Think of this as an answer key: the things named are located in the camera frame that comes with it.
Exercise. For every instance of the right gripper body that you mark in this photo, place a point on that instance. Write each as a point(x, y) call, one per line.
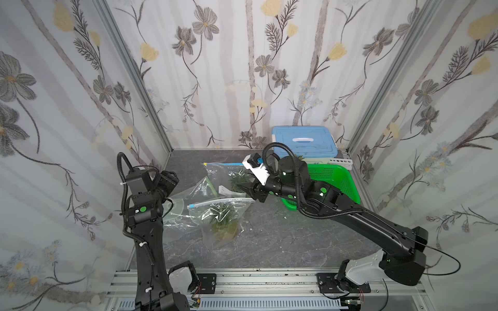
point(258, 190)

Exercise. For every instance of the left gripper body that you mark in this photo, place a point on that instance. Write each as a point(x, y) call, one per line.
point(167, 183)

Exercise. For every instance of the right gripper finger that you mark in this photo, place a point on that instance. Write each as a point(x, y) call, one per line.
point(252, 195)
point(247, 189)

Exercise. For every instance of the green zip bag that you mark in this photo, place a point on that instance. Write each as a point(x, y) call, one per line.
point(180, 216)

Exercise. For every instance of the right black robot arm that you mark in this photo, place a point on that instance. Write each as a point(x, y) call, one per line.
point(278, 171)

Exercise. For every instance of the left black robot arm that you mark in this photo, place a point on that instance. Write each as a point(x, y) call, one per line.
point(145, 190)

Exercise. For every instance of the rear blue zip bag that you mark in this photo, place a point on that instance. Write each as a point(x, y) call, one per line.
point(218, 173)

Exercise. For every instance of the pineapple in left bag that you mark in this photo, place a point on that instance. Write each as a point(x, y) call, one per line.
point(224, 222)

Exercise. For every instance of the blue lid storage box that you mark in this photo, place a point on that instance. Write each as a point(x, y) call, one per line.
point(314, 144)

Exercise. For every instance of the green plastic basket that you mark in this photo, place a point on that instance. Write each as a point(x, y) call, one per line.
point(336, 176)

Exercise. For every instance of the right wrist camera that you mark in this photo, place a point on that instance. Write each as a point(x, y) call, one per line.
point(254, 163)

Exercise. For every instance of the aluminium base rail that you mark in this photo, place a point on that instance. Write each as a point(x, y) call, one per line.
point(299, 289)

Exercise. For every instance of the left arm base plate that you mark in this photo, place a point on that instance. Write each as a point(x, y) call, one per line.
point(204, 283)

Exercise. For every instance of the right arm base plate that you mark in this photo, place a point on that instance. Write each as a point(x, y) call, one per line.
point(329, 284)

